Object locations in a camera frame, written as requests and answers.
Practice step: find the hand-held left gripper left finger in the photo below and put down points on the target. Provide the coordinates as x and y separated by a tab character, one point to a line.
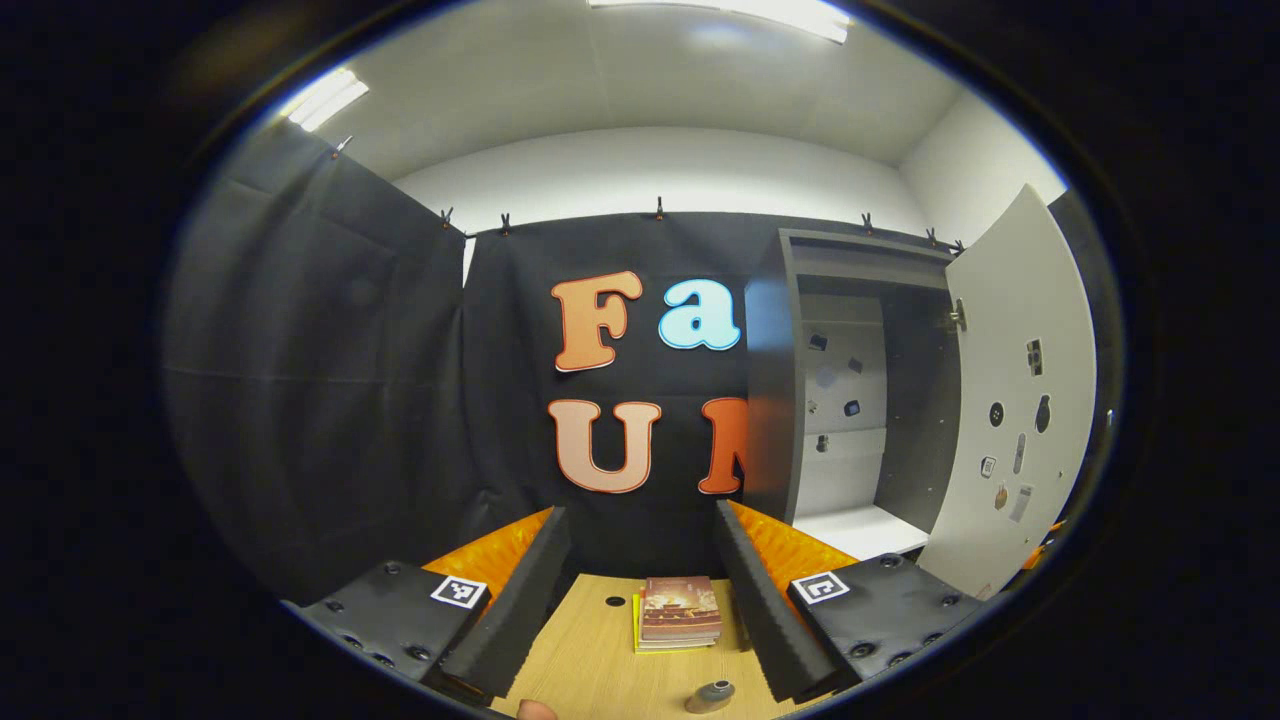
515	610

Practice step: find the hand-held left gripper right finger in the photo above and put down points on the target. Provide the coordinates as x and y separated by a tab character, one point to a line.
765	610

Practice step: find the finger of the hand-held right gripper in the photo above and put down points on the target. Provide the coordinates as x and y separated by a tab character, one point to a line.
1045	548

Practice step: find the silver bottle with colourful label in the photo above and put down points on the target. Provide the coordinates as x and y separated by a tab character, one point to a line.
710	697

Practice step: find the beige cabinet door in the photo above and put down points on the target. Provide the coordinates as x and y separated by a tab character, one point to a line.
1000	300

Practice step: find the white cabinet shelf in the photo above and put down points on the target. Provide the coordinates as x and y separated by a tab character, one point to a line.
860	530

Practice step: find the metal door hinge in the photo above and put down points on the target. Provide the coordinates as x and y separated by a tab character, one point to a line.
958	316

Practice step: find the brown printed book stack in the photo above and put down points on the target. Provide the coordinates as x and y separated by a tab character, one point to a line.
680	605

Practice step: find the yellow book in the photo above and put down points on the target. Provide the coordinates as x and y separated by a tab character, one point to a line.
636	630

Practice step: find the black backdrop cloth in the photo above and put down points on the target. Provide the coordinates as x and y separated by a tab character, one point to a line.
350	400

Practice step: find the row of backdrop clips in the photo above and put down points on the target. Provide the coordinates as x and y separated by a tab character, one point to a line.
505	224

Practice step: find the small ceiling light panel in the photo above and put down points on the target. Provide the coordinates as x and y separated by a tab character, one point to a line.
325	98

